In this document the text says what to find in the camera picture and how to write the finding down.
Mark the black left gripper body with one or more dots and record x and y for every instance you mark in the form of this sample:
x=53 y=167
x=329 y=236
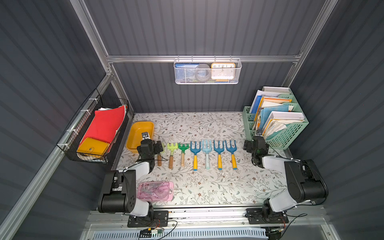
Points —
x=154 y=146

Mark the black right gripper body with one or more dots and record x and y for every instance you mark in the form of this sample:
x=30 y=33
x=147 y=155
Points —
x=252 y=146

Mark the yellow plastic storage box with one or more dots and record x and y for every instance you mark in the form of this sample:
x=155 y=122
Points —
x=135 y=134

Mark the lime green rake wooden handle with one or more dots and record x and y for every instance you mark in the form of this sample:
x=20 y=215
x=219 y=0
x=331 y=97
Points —
x=172 y=147

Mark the dark blue rake yellow handle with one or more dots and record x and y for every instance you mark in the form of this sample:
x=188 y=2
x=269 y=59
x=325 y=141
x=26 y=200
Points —
x=232 y=148

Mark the light blue rake pale handle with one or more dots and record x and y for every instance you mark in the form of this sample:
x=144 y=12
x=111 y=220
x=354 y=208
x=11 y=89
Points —
x=207 y=147

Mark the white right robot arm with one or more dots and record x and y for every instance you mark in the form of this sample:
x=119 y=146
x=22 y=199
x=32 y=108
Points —
x=304 y=181

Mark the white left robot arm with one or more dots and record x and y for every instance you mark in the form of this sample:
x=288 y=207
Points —
x=119 y=188

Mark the yellow box in basket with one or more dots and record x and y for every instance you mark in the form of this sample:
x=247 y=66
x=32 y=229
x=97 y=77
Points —
x=91 y=146

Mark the blue box in basket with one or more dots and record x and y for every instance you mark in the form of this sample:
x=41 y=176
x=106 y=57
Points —
x=185 y=73

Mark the green plastic file organizer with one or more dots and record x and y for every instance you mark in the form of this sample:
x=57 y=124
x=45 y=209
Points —
x=282 y=140

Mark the papers and folders stack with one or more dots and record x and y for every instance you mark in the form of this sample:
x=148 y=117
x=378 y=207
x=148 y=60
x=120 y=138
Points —
x=273 y=110

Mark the pink plastic case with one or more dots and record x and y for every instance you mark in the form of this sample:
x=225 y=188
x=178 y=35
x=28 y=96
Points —
x=156 y=191

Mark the red folder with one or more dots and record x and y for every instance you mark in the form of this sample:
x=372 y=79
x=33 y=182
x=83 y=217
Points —
x=106 y=124

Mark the yellow white clock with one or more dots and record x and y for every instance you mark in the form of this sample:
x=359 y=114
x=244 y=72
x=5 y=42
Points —
x=223 y=71

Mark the grey tape roll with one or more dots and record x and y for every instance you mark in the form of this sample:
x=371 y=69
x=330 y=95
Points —
x=203 y=73

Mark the black wire side basket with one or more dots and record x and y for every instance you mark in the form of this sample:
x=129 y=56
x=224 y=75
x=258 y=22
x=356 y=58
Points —
x=71 y=143

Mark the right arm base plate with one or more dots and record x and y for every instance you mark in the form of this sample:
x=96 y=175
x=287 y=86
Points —
x=265 y=216

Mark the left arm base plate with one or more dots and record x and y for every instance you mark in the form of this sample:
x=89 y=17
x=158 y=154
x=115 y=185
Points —
x=153 y=219

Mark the white wire wall basket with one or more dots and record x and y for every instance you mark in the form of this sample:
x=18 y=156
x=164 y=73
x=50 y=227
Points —
x=209 y=61

